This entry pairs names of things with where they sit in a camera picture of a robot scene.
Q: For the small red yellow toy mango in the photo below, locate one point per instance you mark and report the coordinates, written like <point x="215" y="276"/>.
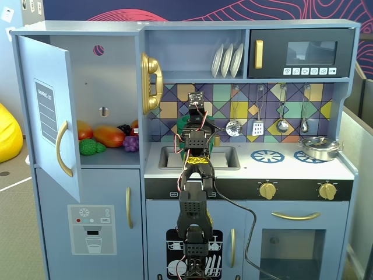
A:
<point x="84" y="130"/>

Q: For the white wall socket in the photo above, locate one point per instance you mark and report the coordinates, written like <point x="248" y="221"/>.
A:
<point x="32" y="6"/>
<point x="7" y="14"/>
<point x="24" y="4"/>
<point x="39" y="7"/>

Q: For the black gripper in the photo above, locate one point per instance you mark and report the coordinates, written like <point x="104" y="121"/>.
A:
<point x="194" y="112"/>

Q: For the large orange toy mango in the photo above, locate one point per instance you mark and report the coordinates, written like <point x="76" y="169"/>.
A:
<point x="109" y="136"/>

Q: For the white toy plate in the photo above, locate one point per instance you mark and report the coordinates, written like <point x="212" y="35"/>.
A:
<point x="217" y="62"/>
<point x="236" y="59"/>
<point x="226" y="61"/>

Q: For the small wrist camera board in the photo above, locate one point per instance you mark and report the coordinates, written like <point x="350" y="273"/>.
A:
<point x="195" y="98"/>

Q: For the yellow bean bag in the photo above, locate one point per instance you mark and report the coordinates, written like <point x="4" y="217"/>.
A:
<point x="8" y="137"/>

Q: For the red toy fruit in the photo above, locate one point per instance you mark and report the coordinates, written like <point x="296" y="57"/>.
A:
<point x="134" y="128"/>

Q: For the green toy recipient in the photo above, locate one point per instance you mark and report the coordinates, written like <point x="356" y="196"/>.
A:
<point x="216" y="140"/>

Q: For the black toy microwave door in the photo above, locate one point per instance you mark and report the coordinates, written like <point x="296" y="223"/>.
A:
<point x="274" y="52"/>

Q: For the gold stove knob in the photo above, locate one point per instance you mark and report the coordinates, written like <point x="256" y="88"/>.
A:
<point x="327" y="191"/>
<point x="267" y="190"/>

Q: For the grey desk divider panel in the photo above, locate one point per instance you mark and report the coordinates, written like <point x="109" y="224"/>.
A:
<point x="358" y="175"/>

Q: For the grey toy sink basin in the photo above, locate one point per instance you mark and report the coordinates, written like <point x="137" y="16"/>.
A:
<point x="169" y="159"/>

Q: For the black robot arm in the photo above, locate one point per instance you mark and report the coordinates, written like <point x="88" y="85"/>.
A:
<point x="192" y="210"/>

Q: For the purple toy grapes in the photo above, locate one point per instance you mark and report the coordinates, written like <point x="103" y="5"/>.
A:
<point x="131" y="143"/>

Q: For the blue fridge door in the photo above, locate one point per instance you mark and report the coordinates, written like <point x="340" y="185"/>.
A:
<point x="64" y="87"/>

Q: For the steel slotted spatula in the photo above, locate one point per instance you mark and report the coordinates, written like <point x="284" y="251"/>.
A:
<point x="257" y="128"/>

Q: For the steel ladle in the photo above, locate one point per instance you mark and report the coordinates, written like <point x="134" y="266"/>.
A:
<point x="282" y="125"/>

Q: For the black floor outlet cover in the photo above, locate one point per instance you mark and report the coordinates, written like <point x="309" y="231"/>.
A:
<point x="4" y="174"/>

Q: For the green toy vegetable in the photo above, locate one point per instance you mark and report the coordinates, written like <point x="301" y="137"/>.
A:
<point x="90" y="146"/>

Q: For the gold toy telephone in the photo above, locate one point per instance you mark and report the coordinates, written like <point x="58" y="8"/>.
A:
<point x="158" y="84"/>

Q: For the steel toy pot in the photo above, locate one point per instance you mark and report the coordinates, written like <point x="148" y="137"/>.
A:
<point x="319" y="154"/>

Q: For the black toy blackberry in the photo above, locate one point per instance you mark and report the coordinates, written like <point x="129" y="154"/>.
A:
<point x="124" y="128"/>

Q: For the steel skimmer spoon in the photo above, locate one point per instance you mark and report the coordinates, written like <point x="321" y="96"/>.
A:
<point x="234" y="128"/>

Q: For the blue toy kitchen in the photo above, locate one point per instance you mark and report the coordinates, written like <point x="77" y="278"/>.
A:
<point x="116" y="181"/>

